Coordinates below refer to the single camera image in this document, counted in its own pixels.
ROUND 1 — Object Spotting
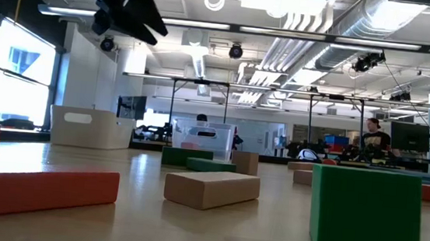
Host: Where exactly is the silver ventilation duct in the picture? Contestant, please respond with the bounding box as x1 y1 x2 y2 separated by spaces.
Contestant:
313 0 430 81

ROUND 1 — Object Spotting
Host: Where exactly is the black and white ball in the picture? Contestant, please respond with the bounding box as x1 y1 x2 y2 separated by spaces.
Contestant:
296 147 323 164

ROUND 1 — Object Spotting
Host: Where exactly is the black frame stand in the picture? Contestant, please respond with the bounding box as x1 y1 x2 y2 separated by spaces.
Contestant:
166 76 231 138
304 92 367 162

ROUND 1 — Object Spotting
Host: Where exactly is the black computer monitor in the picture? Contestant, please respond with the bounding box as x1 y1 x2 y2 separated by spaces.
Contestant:
388 120 430 155
115 93 149 122

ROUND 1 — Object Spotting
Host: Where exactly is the black ceiling camera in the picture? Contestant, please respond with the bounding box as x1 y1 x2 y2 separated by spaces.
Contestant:
227 41 245 61
100 35 116 53

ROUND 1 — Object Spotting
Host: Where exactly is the large window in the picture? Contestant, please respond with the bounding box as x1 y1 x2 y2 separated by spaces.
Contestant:
0 17 60 128

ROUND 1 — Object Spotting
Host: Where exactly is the dark green block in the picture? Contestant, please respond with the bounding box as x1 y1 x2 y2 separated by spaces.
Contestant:
160 145 215 170

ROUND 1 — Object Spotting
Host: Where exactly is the blue storage box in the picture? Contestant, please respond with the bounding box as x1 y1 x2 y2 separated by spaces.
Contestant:
323 134 351 147

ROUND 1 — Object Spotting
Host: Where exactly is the clear plastic bin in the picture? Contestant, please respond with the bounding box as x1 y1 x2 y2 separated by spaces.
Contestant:
169 117 237 163

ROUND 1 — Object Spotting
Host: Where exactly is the white plastic bin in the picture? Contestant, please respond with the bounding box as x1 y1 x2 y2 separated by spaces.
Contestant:
47 105 138 152

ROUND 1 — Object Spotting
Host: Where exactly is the tan rectangular block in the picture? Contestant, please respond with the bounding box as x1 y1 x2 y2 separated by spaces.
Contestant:
163 166 263 215

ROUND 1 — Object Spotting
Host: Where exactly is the black rig camera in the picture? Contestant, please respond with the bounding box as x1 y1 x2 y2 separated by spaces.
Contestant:
351 47 387 76

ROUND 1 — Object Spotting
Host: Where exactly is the large green cube block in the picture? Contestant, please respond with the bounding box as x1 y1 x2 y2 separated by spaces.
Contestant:
306 162 428 241

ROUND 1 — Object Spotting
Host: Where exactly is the long orange-red block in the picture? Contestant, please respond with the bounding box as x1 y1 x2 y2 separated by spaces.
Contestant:
0 160 121 234

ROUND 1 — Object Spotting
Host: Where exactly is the black overhead frame bar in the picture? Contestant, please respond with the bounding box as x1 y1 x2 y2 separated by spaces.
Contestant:
36 3 430 54

